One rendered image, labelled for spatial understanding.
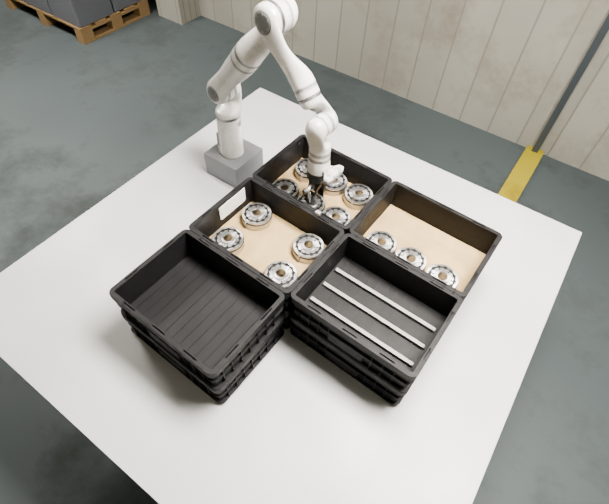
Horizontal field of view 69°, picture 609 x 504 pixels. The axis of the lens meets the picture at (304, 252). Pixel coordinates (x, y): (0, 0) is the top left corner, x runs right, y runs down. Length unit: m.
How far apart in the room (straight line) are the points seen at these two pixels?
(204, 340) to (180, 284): 0.21
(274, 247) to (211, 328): 0.34
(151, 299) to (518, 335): 1.17
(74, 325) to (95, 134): 2.07
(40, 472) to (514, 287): 1.96
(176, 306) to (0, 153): 2.40
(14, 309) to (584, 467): 2.28
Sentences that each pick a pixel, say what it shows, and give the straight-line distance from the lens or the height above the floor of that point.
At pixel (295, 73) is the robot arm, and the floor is 1.31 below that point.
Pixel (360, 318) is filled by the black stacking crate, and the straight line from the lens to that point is 1.33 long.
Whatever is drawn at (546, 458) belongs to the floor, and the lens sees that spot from 2.31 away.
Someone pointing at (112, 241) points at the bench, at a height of 0.70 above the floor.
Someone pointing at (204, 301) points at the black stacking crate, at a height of 0.83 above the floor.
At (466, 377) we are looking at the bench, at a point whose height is 0.70.
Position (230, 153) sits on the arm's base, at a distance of 1.80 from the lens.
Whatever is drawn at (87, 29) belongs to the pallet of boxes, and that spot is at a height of 0.11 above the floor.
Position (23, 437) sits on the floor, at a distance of 2.32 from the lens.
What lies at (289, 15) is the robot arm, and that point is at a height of 1.43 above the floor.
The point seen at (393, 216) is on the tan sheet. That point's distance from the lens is 1.60.
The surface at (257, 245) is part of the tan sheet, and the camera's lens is 1.47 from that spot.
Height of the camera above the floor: 1.98
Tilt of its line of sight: 53 degrees down
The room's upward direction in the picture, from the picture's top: 4 degrees clockwise
